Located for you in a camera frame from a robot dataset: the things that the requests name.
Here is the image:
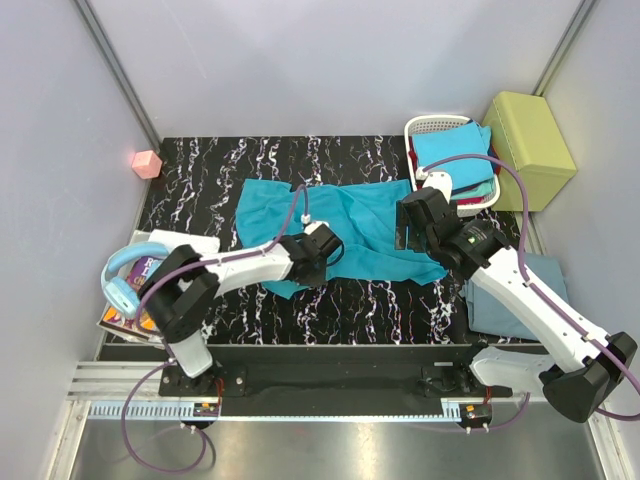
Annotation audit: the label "light blue headphones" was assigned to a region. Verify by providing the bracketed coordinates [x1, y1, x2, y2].
[101, 241, 169, 318]

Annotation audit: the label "stack of papers and books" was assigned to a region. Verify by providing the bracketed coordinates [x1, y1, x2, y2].
[98, 229, 220, 344]

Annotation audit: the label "purple cable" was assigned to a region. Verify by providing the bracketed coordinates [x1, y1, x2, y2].
[415, 153, 640, 432]
[121, 183, 312, 474]

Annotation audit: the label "folded grey-blue t shirt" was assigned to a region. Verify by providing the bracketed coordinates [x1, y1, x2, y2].
[461, 253, 568, 341]

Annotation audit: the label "white perforated laundry basket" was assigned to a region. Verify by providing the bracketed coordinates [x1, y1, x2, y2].
[404, 115, 500, 217]

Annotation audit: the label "light blue shirt in basket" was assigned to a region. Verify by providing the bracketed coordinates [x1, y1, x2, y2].
[412, 122, 493, 190]

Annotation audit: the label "aluminium rail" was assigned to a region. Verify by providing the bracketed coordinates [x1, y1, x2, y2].
[67, 361, 610, 402]

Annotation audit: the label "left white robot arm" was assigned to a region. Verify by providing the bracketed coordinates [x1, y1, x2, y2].
[138, 222, 345, 396]

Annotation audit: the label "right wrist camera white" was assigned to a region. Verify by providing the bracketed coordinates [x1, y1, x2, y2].
[415, 168, 453, 202]

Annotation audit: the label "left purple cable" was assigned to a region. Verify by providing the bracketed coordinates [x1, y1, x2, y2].
[121, 183, 312, 474]

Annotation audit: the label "teal t shirt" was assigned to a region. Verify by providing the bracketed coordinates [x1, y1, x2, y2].
[235, 179, 447, 285]

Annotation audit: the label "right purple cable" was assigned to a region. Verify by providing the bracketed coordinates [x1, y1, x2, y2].
[415, 153, 640, 432]

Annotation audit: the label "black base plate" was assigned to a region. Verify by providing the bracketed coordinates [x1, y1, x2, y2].
[159, 345, 511, 398]

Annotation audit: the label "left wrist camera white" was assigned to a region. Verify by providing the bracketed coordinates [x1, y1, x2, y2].
[301, 214, 329, 235]

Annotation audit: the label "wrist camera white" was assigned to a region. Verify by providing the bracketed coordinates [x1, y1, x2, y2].
[301, 214, 329, 235]
[415, 168, 453, 202]

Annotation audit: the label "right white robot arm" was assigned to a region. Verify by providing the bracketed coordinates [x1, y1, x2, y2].
[396, 187, 638, 423]

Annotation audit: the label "red shirt in basket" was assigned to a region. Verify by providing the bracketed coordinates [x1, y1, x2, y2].
[408, 147, 501, 206]

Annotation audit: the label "green storage box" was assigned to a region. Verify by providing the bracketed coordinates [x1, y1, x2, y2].
[482, 91, 577, 212]

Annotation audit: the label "pink cube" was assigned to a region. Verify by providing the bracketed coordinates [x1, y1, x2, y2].
[131, 150, 163, 180]

